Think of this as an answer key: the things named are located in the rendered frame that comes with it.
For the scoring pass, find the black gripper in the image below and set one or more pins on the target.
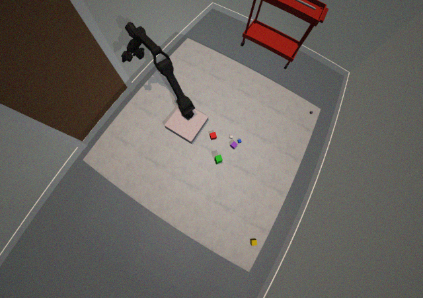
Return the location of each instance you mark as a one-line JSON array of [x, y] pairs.
[[127, 55]]

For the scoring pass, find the purple block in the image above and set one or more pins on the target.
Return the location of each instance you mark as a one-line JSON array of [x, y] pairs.
[[233, 145]]

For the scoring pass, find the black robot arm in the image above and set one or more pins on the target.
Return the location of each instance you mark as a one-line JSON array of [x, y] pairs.
[[165, 66]]

